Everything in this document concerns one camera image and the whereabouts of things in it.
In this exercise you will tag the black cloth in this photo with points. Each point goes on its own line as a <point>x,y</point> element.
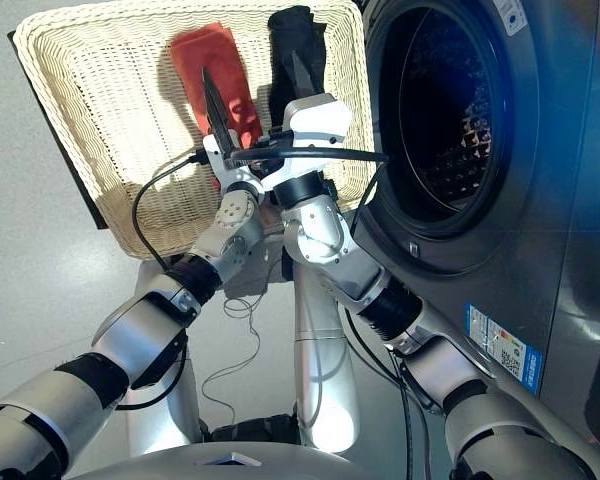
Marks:
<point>295,35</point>

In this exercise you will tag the orange red cloth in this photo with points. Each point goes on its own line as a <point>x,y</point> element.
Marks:
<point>215,55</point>

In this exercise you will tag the pale woven basket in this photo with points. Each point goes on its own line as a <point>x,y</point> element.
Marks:
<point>105,100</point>

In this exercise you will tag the grey washing machine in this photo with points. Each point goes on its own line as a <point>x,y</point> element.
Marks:
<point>545,200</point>

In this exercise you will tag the perforated steel washer drum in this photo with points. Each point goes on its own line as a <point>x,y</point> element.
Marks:
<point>460,150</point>

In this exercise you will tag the white text label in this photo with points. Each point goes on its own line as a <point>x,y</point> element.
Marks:
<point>510,17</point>

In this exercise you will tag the black robot pelvis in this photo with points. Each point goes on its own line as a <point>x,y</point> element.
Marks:
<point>255,429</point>

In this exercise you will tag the blue energy label sticker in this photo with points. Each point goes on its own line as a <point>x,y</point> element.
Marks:
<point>502,350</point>

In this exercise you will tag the silver robot torso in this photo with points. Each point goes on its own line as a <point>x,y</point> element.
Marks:
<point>155,467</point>

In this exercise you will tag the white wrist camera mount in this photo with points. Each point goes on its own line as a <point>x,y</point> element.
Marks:
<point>320,120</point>
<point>215,155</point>

